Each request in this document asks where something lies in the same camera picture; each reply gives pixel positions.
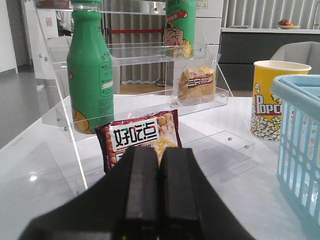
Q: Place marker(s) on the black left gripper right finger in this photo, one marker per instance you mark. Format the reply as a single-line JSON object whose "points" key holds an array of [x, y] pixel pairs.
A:
{"points": [[190, 208]]}

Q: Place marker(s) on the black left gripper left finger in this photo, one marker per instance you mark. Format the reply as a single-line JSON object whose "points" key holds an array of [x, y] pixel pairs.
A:
{"points": [[122, 205]]}

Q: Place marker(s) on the packaged bread slice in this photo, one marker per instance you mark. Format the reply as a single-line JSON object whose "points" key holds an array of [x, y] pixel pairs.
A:
{"points": [[196, 83]]}

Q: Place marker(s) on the light blue plastic basket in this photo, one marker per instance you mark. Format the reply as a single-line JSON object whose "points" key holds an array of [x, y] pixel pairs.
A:
{"points": [[298, 168]]}

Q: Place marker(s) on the brown cracker snack packet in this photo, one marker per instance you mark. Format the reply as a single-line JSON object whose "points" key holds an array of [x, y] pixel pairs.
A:
{"points": [[159, 130]]}

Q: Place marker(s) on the yellow popcorn cup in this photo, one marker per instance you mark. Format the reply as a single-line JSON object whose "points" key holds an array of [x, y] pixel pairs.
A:
{"points": [[266, 111]]}

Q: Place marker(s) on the clear acrylic display shelf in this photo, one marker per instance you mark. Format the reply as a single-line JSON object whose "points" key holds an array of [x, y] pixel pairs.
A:
{"points": [[222, 154]]}

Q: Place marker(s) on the green plastic drink bottle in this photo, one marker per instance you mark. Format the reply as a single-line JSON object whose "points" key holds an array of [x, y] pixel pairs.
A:
{"points": [[89, 69]]}

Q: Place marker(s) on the green cartoon snack canister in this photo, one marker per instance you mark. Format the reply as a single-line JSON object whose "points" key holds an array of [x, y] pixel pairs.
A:
{"points": [[180, 20]]}

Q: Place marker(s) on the grey armchair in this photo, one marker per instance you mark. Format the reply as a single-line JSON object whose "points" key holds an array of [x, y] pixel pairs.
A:
{"points": [[307, 53]]}

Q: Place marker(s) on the fruit plate on counter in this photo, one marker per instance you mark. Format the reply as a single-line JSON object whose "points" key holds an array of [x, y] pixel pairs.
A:
{"points": [[287, 25]]}

